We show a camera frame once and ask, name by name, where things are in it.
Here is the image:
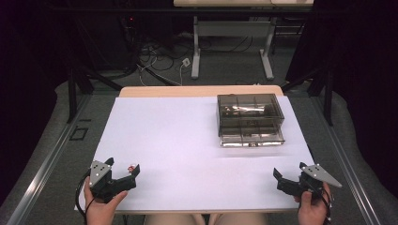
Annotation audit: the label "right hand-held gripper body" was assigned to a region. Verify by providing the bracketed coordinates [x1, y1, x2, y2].
[283, 163, 344, 199]

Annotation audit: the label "person's legs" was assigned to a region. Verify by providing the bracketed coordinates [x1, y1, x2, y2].
[143, 213, 270, 225]

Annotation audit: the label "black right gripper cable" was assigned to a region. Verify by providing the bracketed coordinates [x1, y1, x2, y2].
[317, 187, 334, 224]

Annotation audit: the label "person's left hand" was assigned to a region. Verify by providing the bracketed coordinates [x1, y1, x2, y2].
[83, 184, 129, 225]

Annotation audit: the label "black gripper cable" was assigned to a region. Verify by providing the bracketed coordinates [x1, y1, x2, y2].
[317, 187, 334, 224]
[74, 170, 95, 223]

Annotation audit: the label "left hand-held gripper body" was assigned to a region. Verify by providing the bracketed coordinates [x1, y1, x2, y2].
[88, 159, 130, 204]

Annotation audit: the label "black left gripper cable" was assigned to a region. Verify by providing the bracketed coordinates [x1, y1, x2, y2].
[74, 170, 95, 223]

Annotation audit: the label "dark curtain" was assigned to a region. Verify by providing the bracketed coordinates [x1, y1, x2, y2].
[0, 0, 79, 207]
[285, 0, 398, 200]

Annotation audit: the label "aluminium rail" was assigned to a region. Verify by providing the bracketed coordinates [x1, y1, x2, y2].
[5, 93, 92, 225]
[308, 93, 383, 225]

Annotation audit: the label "black metal stand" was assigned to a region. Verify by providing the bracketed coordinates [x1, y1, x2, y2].
[281, 62, 334, 127]
[66, 59, 124, 125]

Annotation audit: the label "person's right hand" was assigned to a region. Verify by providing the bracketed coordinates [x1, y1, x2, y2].
[293, 182, 333, 225]

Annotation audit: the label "white table mat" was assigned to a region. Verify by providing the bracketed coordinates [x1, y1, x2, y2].
[73, 95, 315, 214]

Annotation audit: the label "tangle of floor cables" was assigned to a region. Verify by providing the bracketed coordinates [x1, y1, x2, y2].
[123, 31, 254, 87]

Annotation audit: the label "white metal frame desk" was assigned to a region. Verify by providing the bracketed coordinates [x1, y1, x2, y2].
[173, 0, 314, 81]

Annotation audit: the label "clear grey plastic drawer box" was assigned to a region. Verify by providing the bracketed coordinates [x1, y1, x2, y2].
[216, 93, 286, 149]

